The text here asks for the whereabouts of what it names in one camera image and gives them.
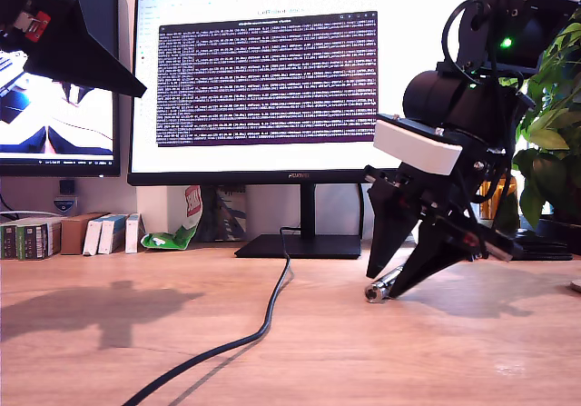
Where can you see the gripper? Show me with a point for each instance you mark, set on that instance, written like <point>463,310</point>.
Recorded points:
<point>481,179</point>

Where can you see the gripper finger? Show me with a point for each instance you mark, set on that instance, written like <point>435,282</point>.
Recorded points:
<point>77,52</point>

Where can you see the metallic laser pointer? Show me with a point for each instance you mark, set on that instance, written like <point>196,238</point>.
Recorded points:
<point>379,290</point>

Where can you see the black monitor with dark screen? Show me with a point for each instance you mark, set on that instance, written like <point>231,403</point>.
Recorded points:
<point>59,124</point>

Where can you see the amber glass bottle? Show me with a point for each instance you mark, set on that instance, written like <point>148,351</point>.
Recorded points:
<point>508,197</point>

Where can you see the black pouch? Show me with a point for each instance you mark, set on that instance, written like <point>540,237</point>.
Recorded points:
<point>544,247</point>

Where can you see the dark plant pot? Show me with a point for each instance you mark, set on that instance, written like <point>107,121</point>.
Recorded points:
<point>563,229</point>

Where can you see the pale round disc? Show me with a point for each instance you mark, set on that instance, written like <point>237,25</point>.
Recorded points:
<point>575,287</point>

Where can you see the green leafy plant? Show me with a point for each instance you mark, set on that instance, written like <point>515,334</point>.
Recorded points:
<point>551,138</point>

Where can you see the brown cardboard box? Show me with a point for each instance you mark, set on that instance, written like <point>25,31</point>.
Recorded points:
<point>72,235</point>

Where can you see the white and blue box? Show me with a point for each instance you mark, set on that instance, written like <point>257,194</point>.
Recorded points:
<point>131,235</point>
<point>92,238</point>
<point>108,237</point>

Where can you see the grey printed booklet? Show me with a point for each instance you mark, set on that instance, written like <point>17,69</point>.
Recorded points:
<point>227,215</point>

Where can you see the green and white box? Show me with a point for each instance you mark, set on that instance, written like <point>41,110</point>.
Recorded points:
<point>32,241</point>
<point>8,242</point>

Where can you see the black Huawei monitor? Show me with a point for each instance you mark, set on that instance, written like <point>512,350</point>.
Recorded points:
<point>272,83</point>

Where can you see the green white snack bag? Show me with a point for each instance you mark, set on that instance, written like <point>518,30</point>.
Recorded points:
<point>168,240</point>

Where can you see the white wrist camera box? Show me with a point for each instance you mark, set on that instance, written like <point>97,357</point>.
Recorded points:
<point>417,147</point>

